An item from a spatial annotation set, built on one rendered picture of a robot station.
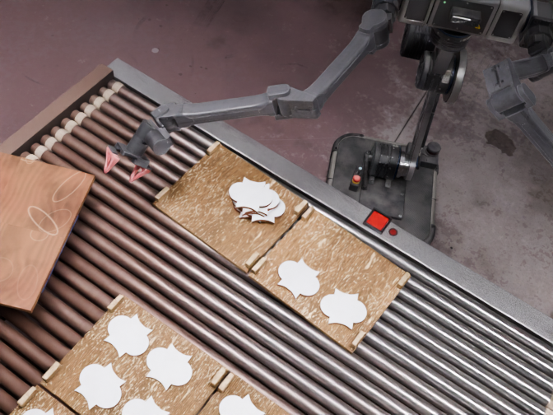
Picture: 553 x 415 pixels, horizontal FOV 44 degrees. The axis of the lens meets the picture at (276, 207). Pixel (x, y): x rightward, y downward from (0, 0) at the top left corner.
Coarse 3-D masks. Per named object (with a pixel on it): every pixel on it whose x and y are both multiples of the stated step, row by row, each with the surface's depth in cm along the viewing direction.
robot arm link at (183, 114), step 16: (256, 96) 205; (272, 96) 200; (176, 112) 207; (192, 112) 207; (208, 112) 206; (224, 112) 205; (240, 112) 204; (256, 112) 204; (272, 112) 204; (176, 128) 212
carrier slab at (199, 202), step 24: (192, 168) 240; (216, 168) 241; (240, 168) 242; (192, 192) 235; (216, 192) 236; (288, 192) 238; (168, 216) 229; (192, 216) 229; (216, 216) 230; (288, 216) 233; (216, 240) 225; (240, 240) 226; (264, 240) 227; (240, 264) 221
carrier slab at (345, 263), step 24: (312, 216) 234; (288, 240) 227; (312, 240) 228; (336, 240) 229; (360, 240) 230; (312, 264) 223; (336, 264) 224; (360, 264) 225; (384, 264) 226; (264, 288) 218; (360, 288) 220; (384, 288) 221; (312, 312) 214; (336, 336) 210
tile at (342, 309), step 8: (336, 288) 218; (328, 296) 216; (336, 296) 216; (344, 296) 217; (352, 296) 217; (320, 304) 214; (328, 304) 215; (336, 304) 215; (344, 304) 215; (352, 304) 215; (360, 304) 216; (328, 312) 213; (336, 312) 213; (344, 312) 214; (352, 312) 214; (360, 312) 214; (328, 320) 213; (336, 320) 212; (344, 320) 212; (352, 320) 212; (360, 320) 213
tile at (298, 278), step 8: (288, 264) 221; (296, 264) 221; (304, 264) 222; (280, 272) 219; (288, 272) 220; (296, 272) 220; (304, 272) 220; (312, 272) 220; (288, 280) 218; (296, 280) 218; (304, 280) 218; (312, 280) 219; (288, 288) 216; (296, 288) 217; (304, 288) 217; (312, 288) 217; (296, 296) 215
